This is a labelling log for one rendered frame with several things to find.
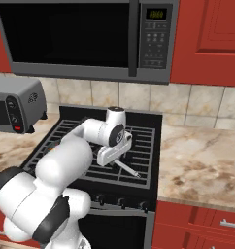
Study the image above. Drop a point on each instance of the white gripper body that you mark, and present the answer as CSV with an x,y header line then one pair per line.
x,y
111,154

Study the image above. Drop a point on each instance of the black microwave door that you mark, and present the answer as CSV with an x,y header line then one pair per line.
x,y
64,32

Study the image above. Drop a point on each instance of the black oven door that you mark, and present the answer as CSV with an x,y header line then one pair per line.
x,y
116,231

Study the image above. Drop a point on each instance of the grey toaster oven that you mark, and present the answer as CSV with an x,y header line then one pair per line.
x,y
20,103

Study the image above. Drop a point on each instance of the black stove knob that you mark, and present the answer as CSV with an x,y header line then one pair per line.
x,y
98,197
143,205
122,203

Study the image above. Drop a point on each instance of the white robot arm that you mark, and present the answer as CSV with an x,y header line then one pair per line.
x,y
62,162

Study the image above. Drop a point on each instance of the grey microwave oven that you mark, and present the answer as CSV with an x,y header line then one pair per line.
x,y
156,39

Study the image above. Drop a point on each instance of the black hob with grates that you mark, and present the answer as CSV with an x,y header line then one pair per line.
x,y
140,152

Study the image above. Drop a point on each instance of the red drawer front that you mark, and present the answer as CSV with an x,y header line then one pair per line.
x,y
228,215

